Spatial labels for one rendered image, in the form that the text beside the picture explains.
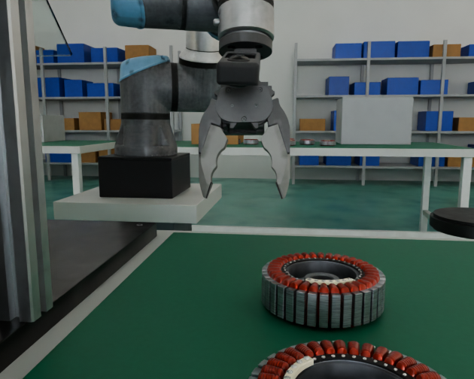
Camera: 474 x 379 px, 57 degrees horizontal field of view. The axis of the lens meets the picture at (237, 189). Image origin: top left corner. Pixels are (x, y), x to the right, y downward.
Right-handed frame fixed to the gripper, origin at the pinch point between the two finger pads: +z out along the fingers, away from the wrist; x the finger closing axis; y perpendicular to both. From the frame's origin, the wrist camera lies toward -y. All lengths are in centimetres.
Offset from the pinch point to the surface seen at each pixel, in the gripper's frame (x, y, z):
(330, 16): -103, 590, -302
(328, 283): -8.0, -16.9, 8.8
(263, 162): -4, 644, -88
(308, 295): -6.1, -18.4, 9.7
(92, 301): 14.1, -12.5, 11.6
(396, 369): -9.8, -29.4, 11.8
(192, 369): 2.4, -23.7, 14.0
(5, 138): 16.0, -24.8, -2.1
